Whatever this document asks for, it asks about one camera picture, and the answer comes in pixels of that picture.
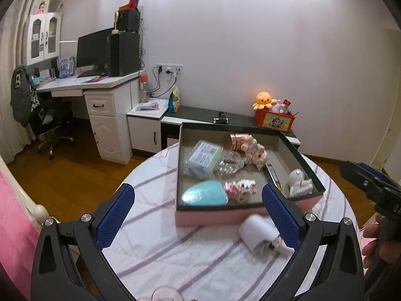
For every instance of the white small side cabinet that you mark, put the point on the white small side cabinet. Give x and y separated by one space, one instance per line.
145 125

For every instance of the striped white bed quilt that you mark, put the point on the striped white bed quilt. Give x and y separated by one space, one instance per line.
156 260

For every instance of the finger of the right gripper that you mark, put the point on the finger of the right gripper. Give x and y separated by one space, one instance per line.
366 169
353 174

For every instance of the dark jacket on chair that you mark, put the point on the dark jacket on chair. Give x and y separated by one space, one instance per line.
24 97

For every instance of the blue yellow snack bag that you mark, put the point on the blue yellow snack bag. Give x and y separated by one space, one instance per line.
174 100

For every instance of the pink block cat figure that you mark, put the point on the pink block cat figure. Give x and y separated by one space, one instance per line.
240 191

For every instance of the teal oval case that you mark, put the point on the teal oval case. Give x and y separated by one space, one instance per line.
205 194

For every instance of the orange cap water bottle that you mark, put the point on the orange cap water bottle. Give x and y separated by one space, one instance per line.
144 91

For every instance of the black computer tower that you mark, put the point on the black computer tower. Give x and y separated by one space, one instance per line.
124 53

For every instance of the pink box with black rim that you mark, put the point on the pink box with black rim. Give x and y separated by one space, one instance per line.
283 159

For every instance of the beige window curtain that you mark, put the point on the beige window curtain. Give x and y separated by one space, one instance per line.
14 137

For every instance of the small pink pig figure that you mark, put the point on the small pink pig figure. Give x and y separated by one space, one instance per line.
258 158

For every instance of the black computer monitor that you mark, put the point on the black computer monitor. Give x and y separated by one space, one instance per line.
94 50

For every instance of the orange toy storage box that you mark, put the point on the orange toy storage box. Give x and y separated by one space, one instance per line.
275 121

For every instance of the white mini hair dryer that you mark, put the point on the white mini hair dryer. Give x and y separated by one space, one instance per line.
259 233

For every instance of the white astronaut figurine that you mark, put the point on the white astronaut figurine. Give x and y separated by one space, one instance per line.
298 184

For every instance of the white bed post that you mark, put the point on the white bed post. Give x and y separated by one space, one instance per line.
39 213

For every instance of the white computer desk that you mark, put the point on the white computer desk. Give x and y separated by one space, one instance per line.
108 100

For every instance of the white glass door cabinet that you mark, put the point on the white glass door cabinet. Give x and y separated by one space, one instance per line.
43 37

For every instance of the pink block figure toy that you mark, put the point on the pink block figure toy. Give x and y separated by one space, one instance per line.
248 145

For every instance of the pink blanket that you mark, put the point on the pink blanket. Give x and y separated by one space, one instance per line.
19 238

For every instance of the red triangular paper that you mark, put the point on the red triangular paper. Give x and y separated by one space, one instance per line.
131 5

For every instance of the black handheld massager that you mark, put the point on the black handheld massager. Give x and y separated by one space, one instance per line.
221 118

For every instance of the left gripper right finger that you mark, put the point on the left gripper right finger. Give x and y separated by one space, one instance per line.
340 275

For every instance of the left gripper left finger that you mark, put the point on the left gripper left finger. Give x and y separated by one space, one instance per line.
69 263

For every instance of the black speaker box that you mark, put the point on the black speaker box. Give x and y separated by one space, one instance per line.
128 20

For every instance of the white wall socket strip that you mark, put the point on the white wall socket strip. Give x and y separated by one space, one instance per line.
170 68

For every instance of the clear plastic swab box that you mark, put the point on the clear plastic swab box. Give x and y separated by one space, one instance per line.
203 159

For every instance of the black office chair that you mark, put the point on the black office chair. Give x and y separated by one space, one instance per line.
51 122

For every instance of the orange octopus plush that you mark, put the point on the orange octopus plush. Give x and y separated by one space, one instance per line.
264 101

